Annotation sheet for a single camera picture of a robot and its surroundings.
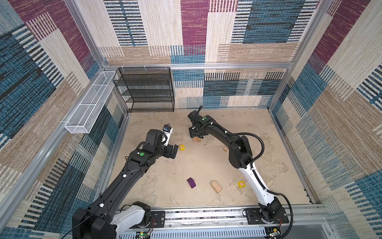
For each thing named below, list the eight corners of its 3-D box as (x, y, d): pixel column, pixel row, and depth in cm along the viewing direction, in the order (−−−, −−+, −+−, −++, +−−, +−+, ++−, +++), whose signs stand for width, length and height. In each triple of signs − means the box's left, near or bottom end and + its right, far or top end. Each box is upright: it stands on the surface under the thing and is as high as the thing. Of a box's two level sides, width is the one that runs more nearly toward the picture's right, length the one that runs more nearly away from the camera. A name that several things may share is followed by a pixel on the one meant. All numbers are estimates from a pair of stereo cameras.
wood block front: (217, 194, 82) (218, 193, 81) (209, 184, 86) (210, 182, 84) (222, 190, 84) (222, 189, 82) (214, 180, 87) (214, 179, 85)
